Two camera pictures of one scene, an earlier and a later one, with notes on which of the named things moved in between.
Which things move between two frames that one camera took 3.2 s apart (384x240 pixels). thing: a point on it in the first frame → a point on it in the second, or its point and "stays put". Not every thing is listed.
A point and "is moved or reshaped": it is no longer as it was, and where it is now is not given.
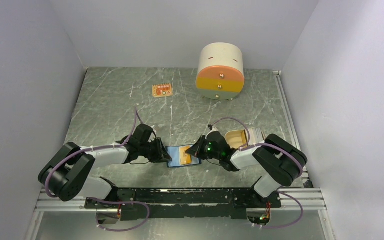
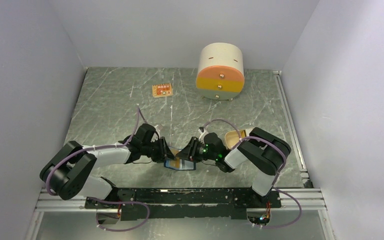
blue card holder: (180, 158) is moved or reshaped
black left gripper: (161, 154) stays put
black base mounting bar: (150, 204) stays put
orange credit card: (185, 157) is moved or reshaped
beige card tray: (236, 138) stays put
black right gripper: (196, 149) stays put
